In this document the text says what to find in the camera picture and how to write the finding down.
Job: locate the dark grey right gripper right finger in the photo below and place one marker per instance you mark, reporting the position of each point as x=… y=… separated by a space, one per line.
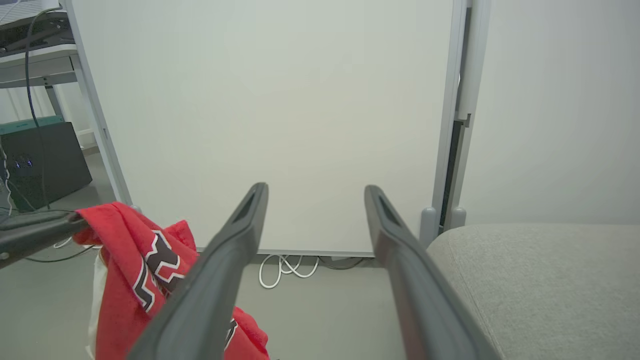
x=425 y=305

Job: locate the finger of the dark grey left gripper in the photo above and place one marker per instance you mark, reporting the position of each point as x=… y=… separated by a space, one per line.
x=30 y=242
x=35 y=220

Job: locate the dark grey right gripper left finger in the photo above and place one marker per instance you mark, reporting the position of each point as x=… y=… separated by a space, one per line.
x=210 y=295

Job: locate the red garment with black-white print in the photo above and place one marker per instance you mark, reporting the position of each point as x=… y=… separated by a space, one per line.
x=125 y=280

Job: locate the grey fabric sofa seat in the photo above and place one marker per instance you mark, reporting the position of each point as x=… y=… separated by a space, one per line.
x=545 y=290

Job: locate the black computer box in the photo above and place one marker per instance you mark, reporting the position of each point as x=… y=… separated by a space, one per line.
x=45 y=165

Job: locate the teal flat box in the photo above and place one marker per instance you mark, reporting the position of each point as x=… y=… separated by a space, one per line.
x=30 y=125

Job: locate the dark device on desk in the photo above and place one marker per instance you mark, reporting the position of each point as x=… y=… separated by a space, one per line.
x=30 y=30

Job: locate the white partition panel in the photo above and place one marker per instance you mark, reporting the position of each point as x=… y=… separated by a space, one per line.
x=270 y=100

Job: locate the white desk with grey frame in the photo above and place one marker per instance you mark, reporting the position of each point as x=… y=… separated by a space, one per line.
x=40 y=62

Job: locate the grey partition post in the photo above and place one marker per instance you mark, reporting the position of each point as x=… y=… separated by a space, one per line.
x=467 y=100

